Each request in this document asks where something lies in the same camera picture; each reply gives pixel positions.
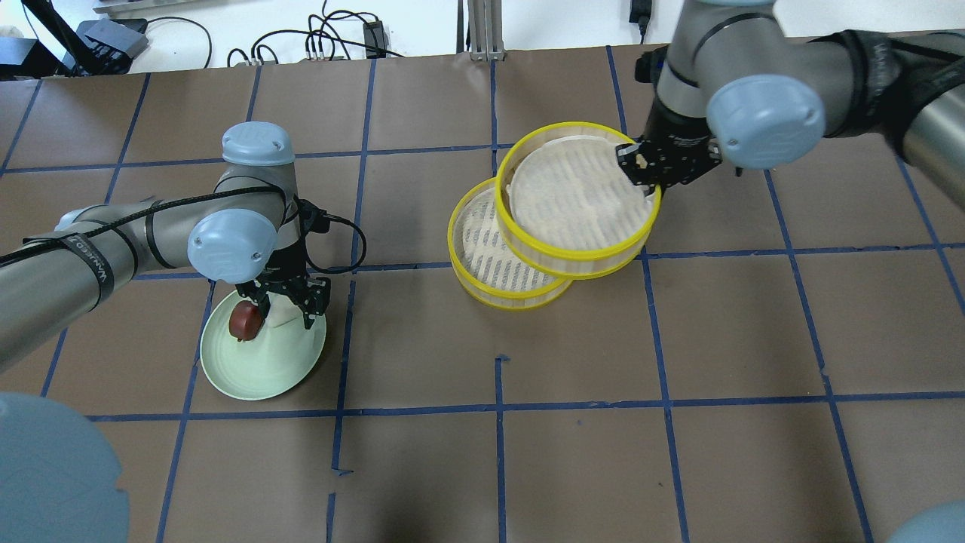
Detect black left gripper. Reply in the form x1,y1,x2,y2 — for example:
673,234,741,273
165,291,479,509
235,275,332,330

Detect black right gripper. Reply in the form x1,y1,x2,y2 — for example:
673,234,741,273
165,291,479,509
614,138,721,189

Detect brown bun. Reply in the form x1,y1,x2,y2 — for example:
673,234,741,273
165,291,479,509
228,300,265,342

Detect yellow steamer top layer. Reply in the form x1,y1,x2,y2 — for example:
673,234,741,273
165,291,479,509
494,121,664,281

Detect yellow steamer layer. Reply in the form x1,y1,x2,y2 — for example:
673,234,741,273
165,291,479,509
447,178,573,311
494,121,664,281

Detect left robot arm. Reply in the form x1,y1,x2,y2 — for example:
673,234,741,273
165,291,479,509
1,121,331,370

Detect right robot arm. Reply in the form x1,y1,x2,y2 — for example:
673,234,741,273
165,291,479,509
614,1,963,192

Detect white steamer cloth liner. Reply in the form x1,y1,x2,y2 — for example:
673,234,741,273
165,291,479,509
507,135,656,251

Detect yellow steamer bottom layer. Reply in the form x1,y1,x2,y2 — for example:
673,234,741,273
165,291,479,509
447,178,573,311

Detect mint green plate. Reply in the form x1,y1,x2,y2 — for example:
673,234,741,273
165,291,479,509
200,292,327,400

